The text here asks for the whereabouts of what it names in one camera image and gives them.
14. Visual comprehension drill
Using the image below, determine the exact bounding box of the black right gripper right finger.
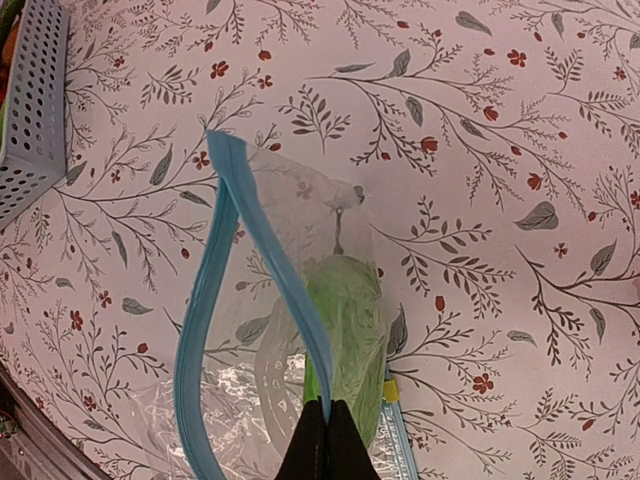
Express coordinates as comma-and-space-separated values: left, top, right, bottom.
323, 400, 378, 480

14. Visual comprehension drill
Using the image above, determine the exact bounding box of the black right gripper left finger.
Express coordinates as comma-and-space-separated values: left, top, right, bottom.
277, 400, 326, 480

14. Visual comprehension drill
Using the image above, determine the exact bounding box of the clear bag blue zipper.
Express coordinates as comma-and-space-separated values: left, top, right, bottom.
130, 363, 418, 479
173, 131, 382, 479

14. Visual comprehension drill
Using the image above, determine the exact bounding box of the short green bitter gourd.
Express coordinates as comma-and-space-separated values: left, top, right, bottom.
298, 207, 391, 451

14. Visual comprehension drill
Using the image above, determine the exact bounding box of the floral table mat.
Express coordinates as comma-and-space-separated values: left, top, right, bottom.
1, 1, 639, 479

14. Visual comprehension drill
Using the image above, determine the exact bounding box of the light blue plastic basket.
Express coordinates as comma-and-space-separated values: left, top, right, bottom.
1, 1, 70, 228

